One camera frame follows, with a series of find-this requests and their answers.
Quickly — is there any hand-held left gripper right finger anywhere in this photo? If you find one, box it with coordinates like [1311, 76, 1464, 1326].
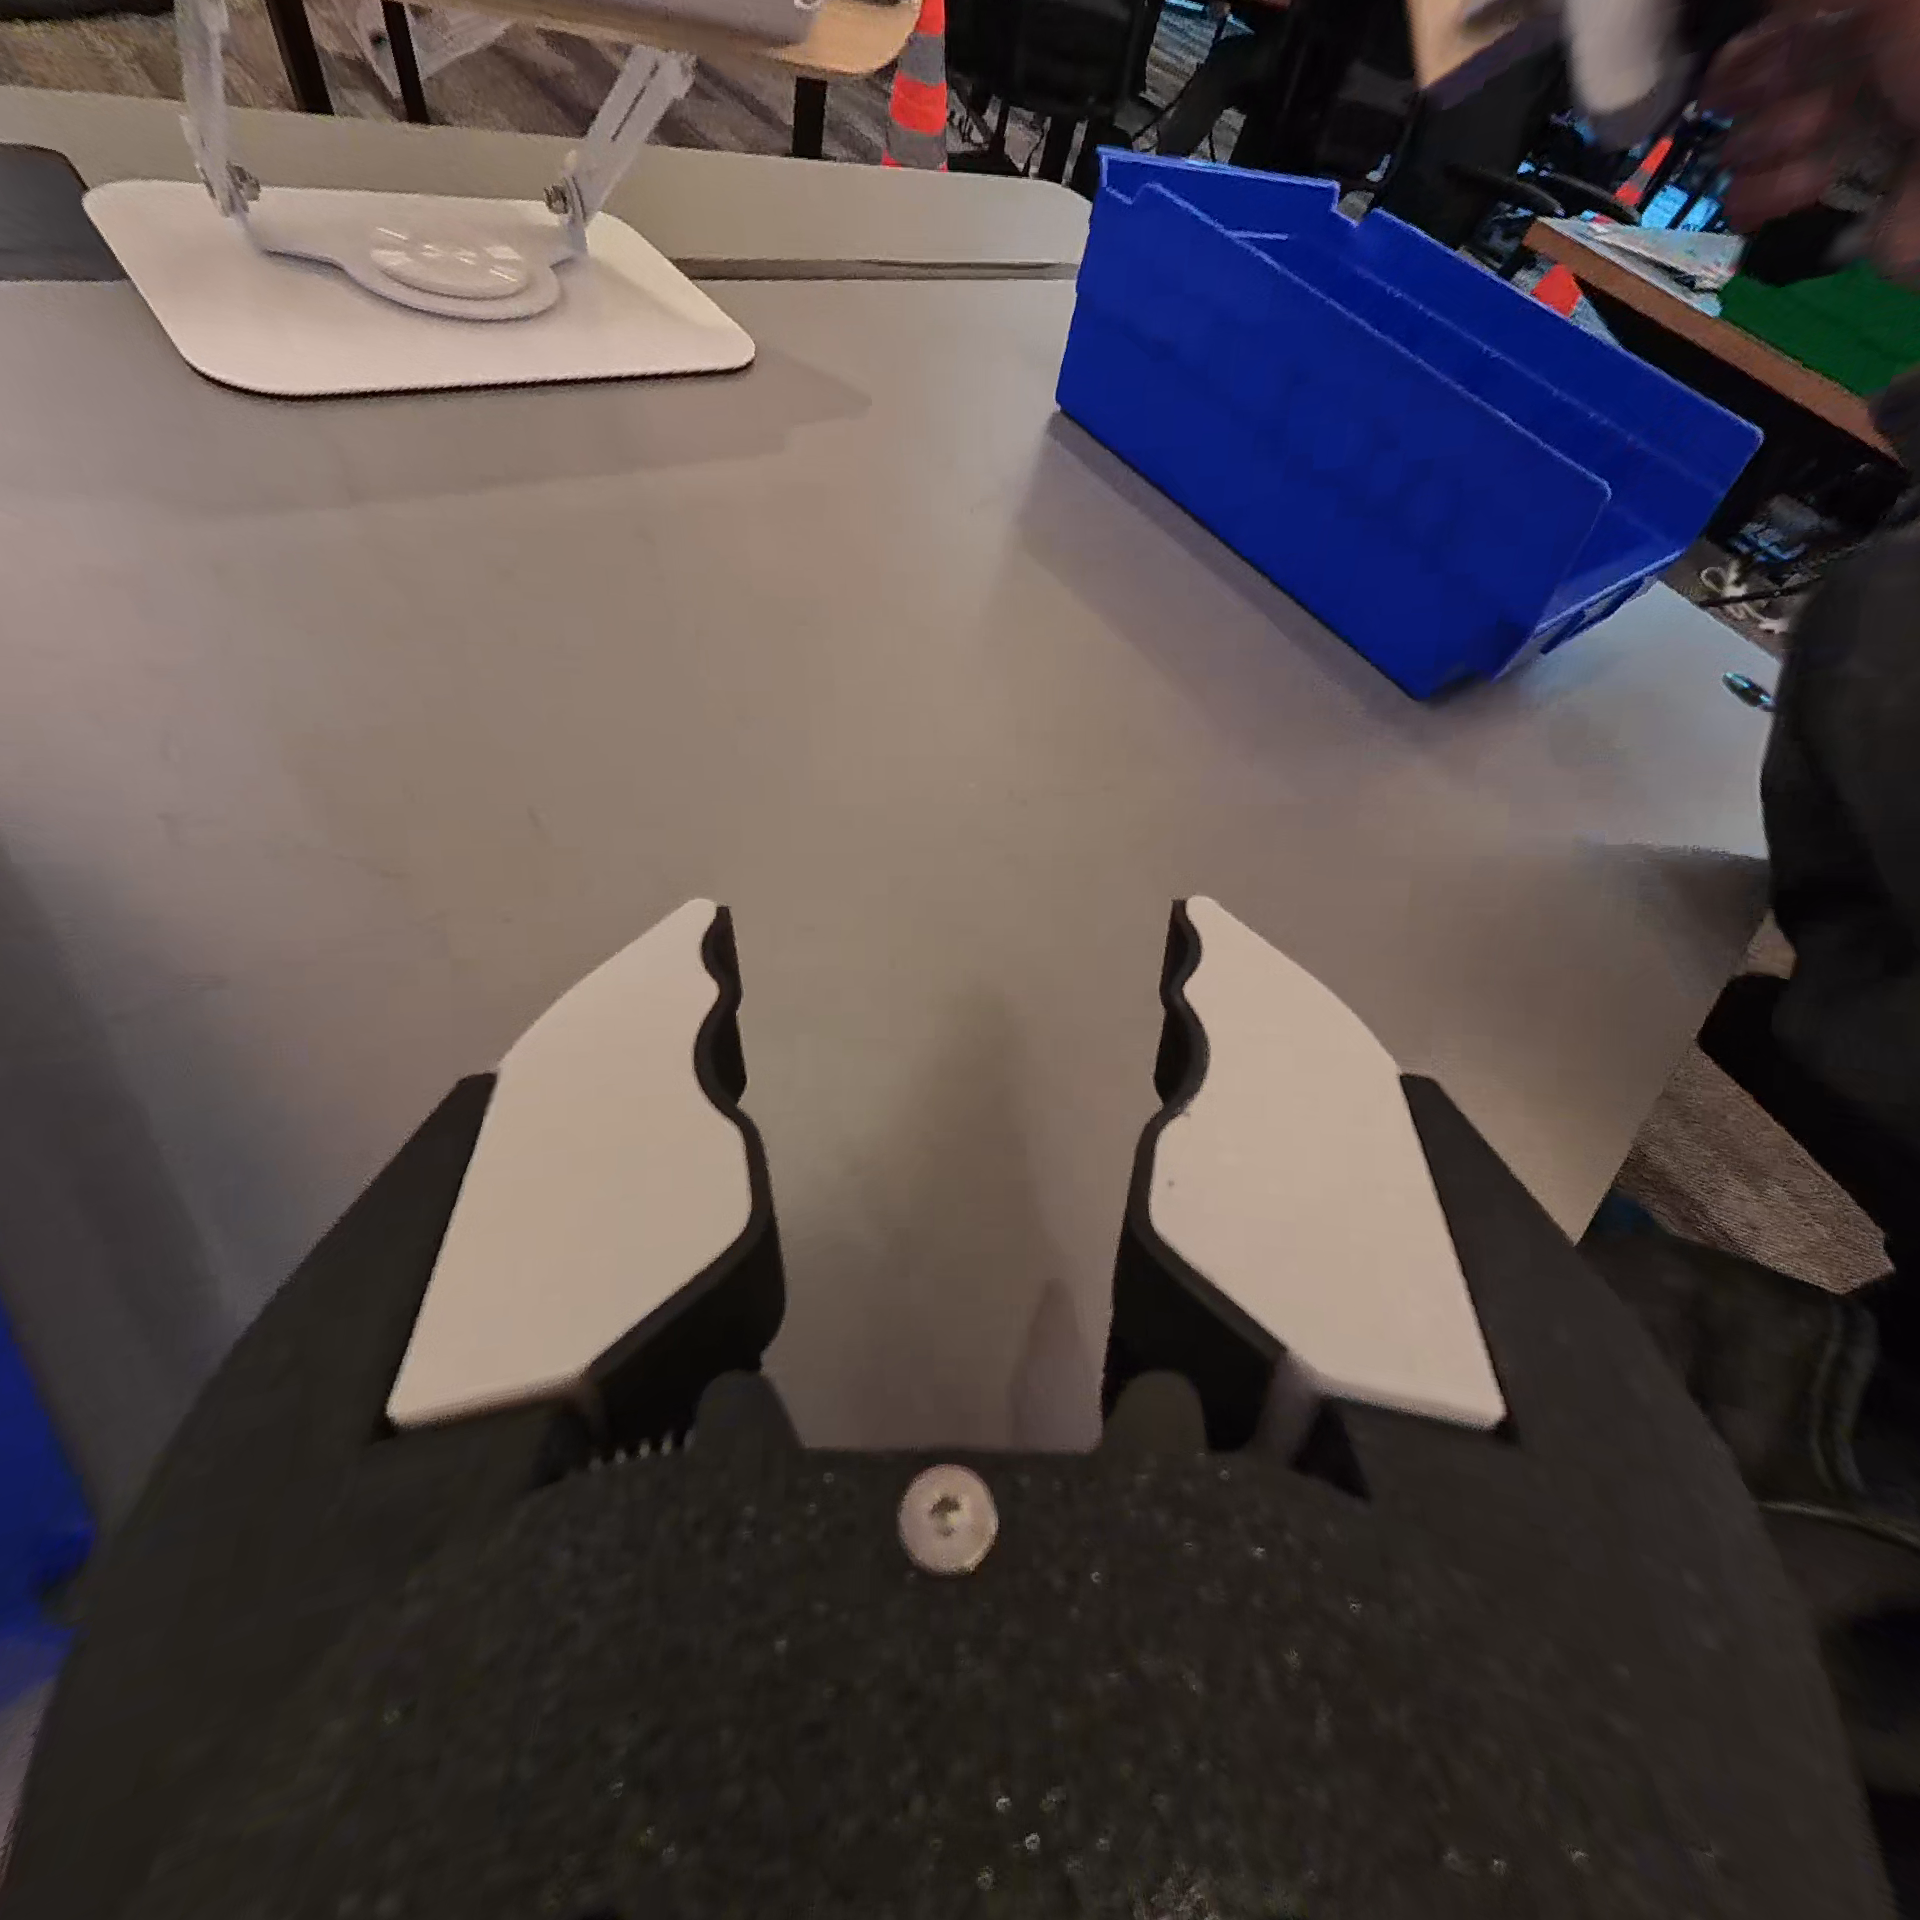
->
[1103, 893, 1509, 1460]

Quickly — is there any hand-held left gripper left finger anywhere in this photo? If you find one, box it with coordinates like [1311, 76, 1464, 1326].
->
[385, 896, 786, 1448]

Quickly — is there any blue plastic bin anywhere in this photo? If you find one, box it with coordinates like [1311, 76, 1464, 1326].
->
[0, 1296, 104, 1624]
[1055, 147, 1764, 703]

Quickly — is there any grey desk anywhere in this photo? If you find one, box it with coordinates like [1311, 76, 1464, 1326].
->
[0, 82, 1783, 1846]

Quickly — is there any person's right hand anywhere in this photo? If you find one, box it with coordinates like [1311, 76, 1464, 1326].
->
[1703, 0, 1920, 234]

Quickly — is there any wooden table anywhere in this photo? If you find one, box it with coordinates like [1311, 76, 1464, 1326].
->
[1523, 216, 1903, 462]

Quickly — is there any green box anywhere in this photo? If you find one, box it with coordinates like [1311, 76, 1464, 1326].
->
[1716, 263, 1920, 402]

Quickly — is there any person's body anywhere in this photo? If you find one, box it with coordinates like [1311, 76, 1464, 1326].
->
[1591, 1229, 1920, 1802]

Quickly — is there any black office chair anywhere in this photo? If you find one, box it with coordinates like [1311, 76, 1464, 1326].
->
[945, 0, 1161, 156]

